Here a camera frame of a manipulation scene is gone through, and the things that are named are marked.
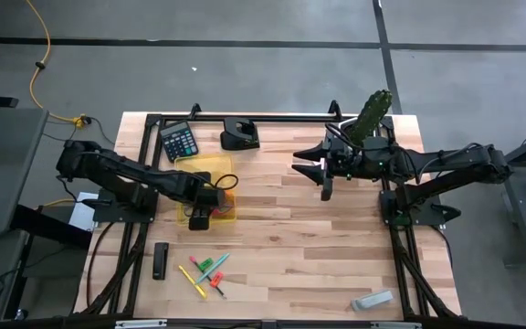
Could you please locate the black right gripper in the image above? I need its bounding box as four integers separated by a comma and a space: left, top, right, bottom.
291, 134, 383, 202

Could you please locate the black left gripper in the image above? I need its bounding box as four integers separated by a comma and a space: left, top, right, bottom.
184, 171, 228, 232

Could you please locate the teal pen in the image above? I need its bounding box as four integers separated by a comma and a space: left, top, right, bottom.
194, 252, 231, 285

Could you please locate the yellow transparent plastic box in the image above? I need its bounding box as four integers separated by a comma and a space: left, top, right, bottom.
174, 153, 238, 225

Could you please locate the black calculator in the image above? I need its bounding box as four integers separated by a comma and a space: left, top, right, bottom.
158, 120, 200, 164

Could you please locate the black hole punch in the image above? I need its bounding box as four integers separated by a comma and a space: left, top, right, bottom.
219, 116, 261, 152

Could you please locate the black pen with pink cap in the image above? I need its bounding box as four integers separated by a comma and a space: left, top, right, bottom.
188, 255, 227, 299

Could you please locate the black stapler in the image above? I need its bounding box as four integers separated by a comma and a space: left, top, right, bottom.
152, 241, 170, 281

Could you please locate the green cactus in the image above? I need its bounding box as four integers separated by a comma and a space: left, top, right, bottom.
347, 89, 395, 145

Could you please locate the yellow pen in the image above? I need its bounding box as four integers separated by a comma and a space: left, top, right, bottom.
178, 264, 209, 301

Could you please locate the white paper sheet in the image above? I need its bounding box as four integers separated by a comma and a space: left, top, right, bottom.
68, 191, 100, 232

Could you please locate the grey stapler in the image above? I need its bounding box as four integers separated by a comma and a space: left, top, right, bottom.
350, 289, 395, 313

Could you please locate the grey side table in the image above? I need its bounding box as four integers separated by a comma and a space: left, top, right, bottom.
0, 107, 49, 237

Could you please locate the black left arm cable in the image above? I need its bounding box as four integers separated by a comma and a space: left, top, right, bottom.
212, 173, 240, 191

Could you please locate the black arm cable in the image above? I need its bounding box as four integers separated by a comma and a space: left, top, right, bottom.
212, 173, 240, 191
325, 121, 385, 153

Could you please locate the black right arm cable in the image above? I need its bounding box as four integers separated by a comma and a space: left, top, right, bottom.
325, 121, 385, 153

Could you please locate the black aluminium table frame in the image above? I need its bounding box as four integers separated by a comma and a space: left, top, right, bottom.
73, 100, 463, 329

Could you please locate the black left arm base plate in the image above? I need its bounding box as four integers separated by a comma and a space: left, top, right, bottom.
92, 186, 160, 224

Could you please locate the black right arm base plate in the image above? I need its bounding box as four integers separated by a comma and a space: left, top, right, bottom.
379, 189, 447, 228

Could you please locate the thin black cable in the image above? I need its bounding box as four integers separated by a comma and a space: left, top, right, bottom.
85, 221, 116, 312

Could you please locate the silver metal bracket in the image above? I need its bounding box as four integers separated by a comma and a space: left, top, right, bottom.
371, 322, 422, 329
115, 319, 168, 329

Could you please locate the yellow extension cable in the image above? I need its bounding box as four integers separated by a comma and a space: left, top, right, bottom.
23, 0, 89, 128

